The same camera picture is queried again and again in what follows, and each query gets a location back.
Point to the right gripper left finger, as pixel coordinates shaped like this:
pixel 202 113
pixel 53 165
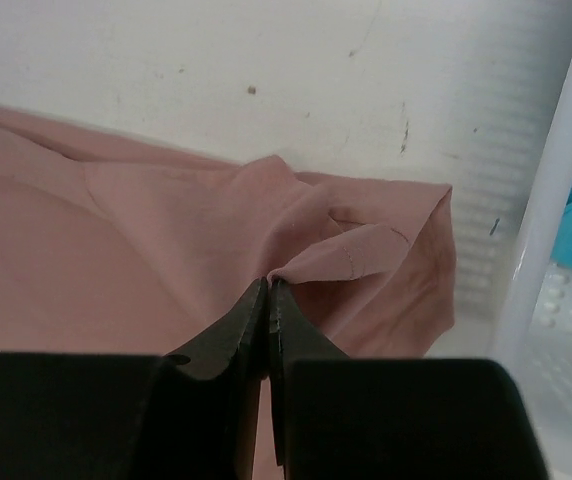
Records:
pixel 190 414

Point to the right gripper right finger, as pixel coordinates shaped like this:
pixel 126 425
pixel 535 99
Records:
pixel 335 417

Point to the dusty pink t shirt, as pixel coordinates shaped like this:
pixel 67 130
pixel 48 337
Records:
pixel 116 247

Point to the white plastic basket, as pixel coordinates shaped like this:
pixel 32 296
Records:
pixel 512 138

